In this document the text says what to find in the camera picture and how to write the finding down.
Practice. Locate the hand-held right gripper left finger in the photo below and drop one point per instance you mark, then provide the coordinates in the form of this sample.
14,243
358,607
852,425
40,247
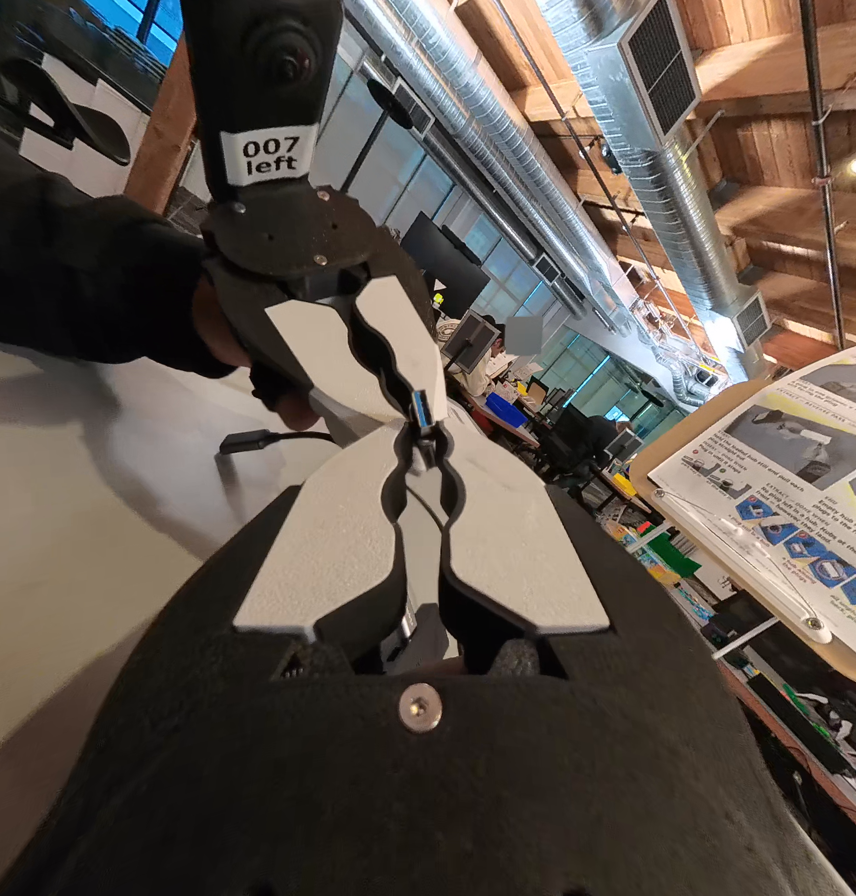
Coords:
316,560

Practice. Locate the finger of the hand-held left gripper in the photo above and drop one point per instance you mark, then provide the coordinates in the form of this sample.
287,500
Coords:
323,350
407,336

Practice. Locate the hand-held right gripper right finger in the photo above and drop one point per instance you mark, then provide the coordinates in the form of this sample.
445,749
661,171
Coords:
526,560

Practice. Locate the person's left forearm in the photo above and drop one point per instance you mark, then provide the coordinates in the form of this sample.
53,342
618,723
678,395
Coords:
85,280

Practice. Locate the person's left hand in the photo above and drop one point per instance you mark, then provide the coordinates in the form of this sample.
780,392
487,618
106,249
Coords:
214,329

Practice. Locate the black monitor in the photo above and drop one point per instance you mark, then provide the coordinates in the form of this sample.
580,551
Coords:
442,266

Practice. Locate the wooden column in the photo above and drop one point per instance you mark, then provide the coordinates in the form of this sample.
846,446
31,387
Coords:
162,140

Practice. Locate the blue bin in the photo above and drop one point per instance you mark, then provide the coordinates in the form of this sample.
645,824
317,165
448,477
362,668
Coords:
506,409

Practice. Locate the black stand pole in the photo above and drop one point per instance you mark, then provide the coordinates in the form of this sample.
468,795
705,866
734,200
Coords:
391,105

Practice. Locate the green box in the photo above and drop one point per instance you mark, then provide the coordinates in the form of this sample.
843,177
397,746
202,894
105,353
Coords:
669,556

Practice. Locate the clear acrylic clip bar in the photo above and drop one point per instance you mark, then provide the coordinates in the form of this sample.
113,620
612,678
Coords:
749,560

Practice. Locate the white cabinet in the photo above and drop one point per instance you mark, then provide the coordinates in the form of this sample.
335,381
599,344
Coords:
43,150

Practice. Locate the instruction sheet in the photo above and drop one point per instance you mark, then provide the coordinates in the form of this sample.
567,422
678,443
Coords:
784,455

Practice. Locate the silver ventilation duct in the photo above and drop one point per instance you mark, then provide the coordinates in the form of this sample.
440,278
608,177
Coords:
470,105
679,210

